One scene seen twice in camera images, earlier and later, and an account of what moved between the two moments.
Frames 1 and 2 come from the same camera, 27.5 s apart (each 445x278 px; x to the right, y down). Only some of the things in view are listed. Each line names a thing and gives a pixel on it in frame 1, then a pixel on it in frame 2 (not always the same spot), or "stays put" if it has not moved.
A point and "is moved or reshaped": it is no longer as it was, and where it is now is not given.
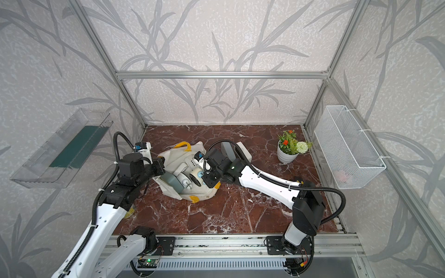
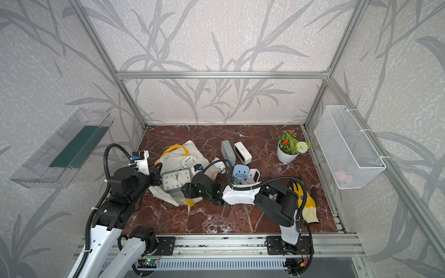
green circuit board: [148, 263] stays put
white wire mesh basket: [352, 161] stays put
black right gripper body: [211, 177] -> [192, 193]
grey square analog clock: [228, 150] stays put
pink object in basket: [340, 175] stays put
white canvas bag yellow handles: [182, 175] is moved or reshaped
